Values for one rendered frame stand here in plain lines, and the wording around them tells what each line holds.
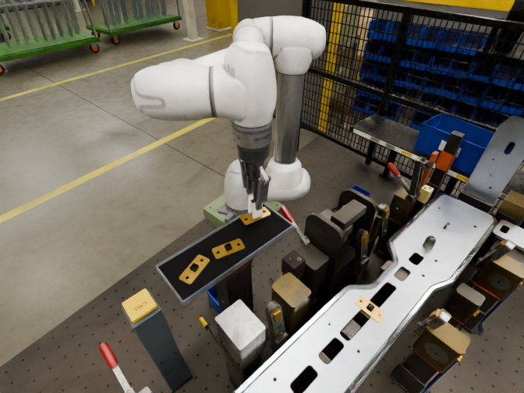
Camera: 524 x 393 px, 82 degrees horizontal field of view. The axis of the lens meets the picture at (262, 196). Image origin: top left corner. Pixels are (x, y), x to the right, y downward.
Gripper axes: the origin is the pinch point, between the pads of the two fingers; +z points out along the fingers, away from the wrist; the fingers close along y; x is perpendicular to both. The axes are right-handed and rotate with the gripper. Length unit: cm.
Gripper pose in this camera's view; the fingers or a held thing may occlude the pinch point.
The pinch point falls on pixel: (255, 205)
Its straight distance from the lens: 84.1
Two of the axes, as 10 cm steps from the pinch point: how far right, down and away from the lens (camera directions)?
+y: 5.0, 5.6, -6.5
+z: 0.1, 7.5, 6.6
